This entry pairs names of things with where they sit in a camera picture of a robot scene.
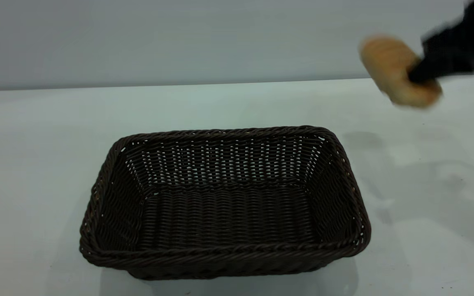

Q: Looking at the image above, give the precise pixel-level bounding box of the striped golden bread roll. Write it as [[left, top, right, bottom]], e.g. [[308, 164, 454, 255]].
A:
[[359, 35, 444, 109]]

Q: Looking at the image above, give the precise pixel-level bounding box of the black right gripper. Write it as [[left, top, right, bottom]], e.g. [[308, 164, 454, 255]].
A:
[[407, 0, 474, 84]]

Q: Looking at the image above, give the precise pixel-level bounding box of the black woven wicker basket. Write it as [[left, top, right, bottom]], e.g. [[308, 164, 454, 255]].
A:
[[79, 125, 372, 281]]

